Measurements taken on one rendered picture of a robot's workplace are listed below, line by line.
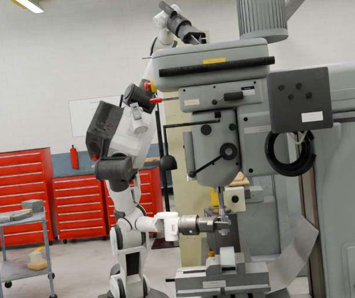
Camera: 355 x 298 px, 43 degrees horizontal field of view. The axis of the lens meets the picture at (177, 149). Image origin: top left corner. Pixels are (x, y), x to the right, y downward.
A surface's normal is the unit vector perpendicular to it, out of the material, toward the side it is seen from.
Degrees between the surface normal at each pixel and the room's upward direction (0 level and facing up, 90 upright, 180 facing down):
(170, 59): 90
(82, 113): 90
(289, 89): 90
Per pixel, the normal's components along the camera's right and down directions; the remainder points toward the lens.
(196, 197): -0.05, 0.06
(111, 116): 0.22, -0.51
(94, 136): -0.23, 0.80
